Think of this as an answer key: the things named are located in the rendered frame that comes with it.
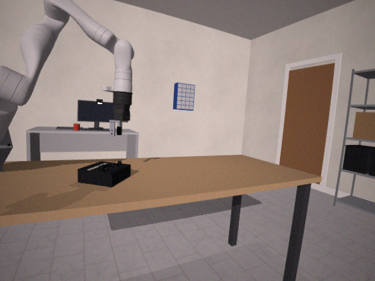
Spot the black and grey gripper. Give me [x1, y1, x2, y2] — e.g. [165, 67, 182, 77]
[102, 79, 133, 136]

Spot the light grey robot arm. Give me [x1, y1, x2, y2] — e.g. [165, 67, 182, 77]
[0, 0, 134, 141]

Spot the black lighting desk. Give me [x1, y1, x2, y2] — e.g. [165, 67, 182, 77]
[77, 161, 131, 187]

